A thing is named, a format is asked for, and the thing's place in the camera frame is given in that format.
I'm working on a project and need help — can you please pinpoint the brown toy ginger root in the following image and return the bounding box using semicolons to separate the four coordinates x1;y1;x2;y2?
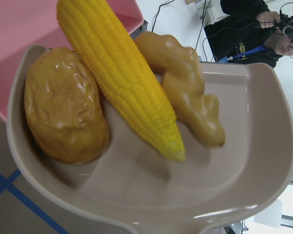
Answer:
134;32;226;147

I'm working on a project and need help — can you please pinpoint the beige plastic dustpan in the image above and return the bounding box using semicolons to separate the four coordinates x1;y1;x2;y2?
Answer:
6;45;293;234

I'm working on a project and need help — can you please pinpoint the brown toy potato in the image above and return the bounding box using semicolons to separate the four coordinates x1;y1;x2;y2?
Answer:
24;47;109;164

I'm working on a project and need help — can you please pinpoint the yellow toy corn cob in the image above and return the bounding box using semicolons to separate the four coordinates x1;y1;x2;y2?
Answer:
57;0;186;162

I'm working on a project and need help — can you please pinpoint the pink plastic bin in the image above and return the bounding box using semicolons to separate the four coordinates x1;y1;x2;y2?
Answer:
0;0;144;124

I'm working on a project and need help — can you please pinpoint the person in black clothes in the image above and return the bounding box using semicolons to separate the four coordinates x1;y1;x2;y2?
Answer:
204;0;293;68

